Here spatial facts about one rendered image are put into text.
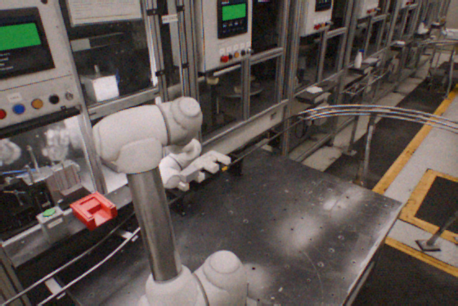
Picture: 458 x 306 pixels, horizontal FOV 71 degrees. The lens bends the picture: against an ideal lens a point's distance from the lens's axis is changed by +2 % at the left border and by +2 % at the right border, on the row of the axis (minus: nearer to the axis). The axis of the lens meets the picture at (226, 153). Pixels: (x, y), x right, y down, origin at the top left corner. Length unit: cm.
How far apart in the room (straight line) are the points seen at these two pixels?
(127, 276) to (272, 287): 63
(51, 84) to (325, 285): 134
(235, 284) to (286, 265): 42
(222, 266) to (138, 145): 52
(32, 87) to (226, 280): 95
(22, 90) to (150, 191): 61
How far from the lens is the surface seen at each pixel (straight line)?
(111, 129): 91
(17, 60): 128
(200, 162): 181
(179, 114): 92
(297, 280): 149
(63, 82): 136
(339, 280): 153
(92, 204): 152
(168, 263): 107
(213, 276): 115
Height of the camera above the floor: 184
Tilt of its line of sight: 31 degrees down
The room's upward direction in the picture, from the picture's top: 1 degrees counter-clockwise
